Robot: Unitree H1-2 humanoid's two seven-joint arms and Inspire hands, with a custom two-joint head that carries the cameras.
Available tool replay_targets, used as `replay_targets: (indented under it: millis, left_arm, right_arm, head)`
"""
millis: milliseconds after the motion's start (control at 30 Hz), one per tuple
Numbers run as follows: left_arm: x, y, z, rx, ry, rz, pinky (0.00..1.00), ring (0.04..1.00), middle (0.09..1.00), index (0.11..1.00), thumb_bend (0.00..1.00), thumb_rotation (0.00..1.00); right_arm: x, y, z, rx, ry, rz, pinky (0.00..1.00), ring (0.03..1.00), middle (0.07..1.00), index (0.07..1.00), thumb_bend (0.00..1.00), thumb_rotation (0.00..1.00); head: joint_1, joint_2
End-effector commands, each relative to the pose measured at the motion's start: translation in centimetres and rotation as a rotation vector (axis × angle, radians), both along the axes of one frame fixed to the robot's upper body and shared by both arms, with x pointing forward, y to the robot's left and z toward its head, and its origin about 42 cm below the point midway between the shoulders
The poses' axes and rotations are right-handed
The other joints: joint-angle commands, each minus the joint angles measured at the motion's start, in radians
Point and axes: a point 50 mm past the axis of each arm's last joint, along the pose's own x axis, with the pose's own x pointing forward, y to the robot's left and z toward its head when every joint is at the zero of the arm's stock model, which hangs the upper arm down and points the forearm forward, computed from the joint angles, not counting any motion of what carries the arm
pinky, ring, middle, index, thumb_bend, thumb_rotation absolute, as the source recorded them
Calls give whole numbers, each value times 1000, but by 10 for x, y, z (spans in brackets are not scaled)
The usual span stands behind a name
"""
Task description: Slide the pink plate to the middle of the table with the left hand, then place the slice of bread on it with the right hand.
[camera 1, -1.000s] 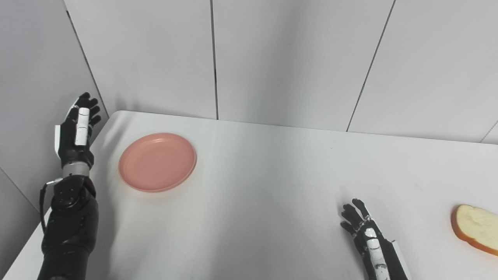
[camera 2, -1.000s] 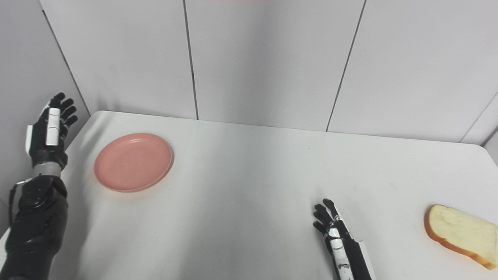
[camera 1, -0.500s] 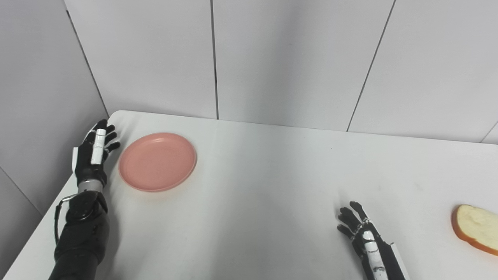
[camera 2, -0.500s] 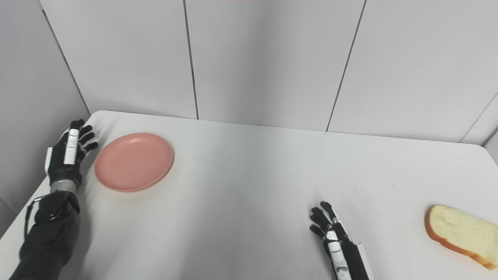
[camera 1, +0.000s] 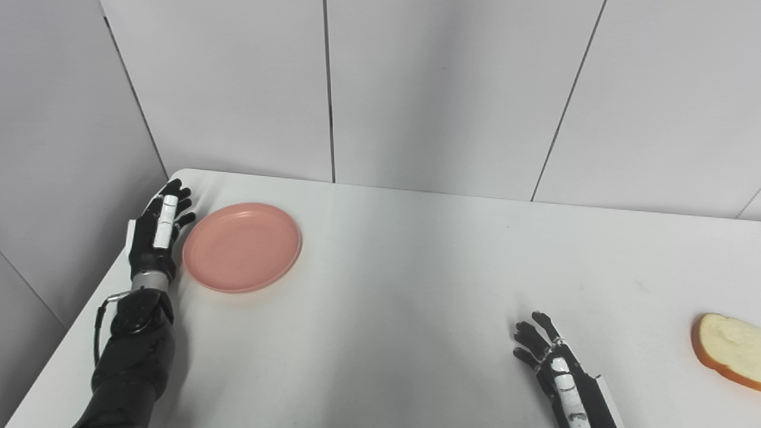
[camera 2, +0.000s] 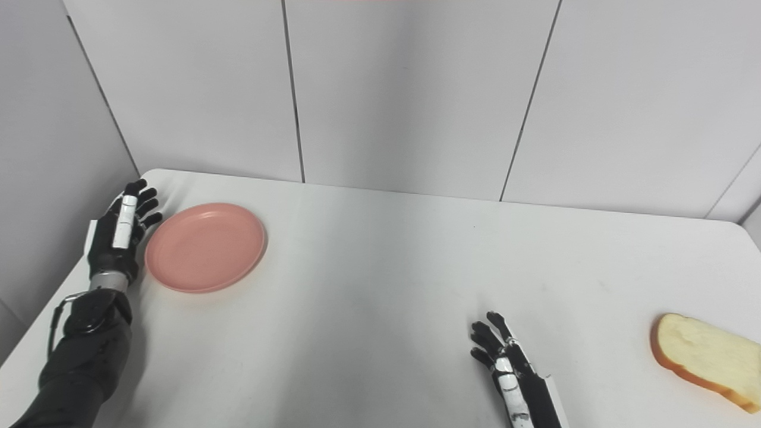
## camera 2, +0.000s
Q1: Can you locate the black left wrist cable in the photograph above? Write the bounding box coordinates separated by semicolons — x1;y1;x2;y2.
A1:
47;291;91;361

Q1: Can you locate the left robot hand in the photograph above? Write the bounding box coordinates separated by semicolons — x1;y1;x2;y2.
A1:
87;179;163;282

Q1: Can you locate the slice of bread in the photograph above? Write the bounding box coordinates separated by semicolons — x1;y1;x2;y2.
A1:
650;313;761;414

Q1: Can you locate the pink plate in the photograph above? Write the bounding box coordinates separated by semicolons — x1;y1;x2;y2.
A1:
144;203;267;294

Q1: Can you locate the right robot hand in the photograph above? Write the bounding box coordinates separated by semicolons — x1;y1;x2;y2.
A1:
470;311;570;428

